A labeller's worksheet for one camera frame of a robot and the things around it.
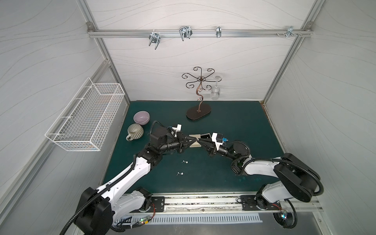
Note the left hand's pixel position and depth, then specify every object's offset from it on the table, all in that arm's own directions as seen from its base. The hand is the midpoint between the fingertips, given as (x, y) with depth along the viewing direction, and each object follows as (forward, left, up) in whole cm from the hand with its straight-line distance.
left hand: (197, 140), depth 68 cm
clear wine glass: (+40, -13, -3) cm, 42 cm away
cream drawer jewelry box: (0, 0, -4) cm, 4 cm away
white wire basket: (+5, +54, +5) cm, 55 cm away
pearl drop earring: (0, +6, -26) cm, 27 cm away
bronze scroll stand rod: (+41, -4, -12) cm, 43 cm away
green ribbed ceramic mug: (+21, +43, -24) cm, 53 cm away
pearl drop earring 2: (-7, +8, -26) cm, 28 cm away
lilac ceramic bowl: (+32, +41, -22) cm, 56 cm away
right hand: (+3, -1, -3) cm, 4 cm away
